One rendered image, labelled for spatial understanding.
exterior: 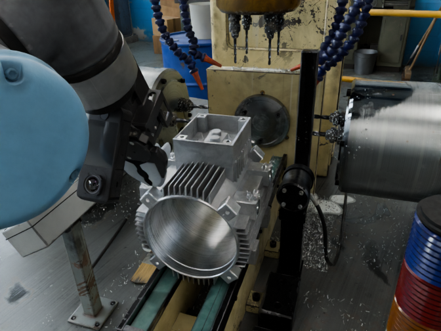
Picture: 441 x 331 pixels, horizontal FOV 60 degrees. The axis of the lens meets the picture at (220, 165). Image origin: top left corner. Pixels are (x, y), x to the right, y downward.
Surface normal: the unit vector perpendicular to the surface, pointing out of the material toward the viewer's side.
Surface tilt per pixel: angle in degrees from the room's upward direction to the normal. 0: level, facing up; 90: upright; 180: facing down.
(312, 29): 90
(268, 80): 90
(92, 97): 116
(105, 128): 60
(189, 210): 51
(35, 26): 94
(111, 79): 105
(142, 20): 90
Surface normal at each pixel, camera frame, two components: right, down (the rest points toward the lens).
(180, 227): 0.67, -0.52
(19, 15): 0.61, 0.17
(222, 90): -0.32, 0.46
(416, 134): -0.29, -0.01
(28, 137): 0.75, 0.36
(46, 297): -0.04, -0.88
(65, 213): 0.79, -0.35
